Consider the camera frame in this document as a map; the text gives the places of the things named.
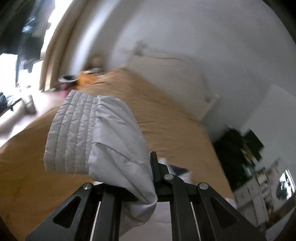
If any white drawer cabinet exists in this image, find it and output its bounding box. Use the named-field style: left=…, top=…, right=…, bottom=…
left=233, top=159, right=296, bottom=232

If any mustard yellow bedspread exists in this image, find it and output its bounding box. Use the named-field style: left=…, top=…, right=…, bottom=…
left=1, top=69, right=233, bottom=240

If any black shelf unit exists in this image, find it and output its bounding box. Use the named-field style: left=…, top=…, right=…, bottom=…
left=213, top=128, right=264, bottom=191

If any white bed headboard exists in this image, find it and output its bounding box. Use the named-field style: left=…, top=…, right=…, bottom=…
left=126, top=41, right=219, bottom=121

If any beige curtain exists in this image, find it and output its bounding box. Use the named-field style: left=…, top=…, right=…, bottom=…
left=39, top=0, right=90, bottom=91

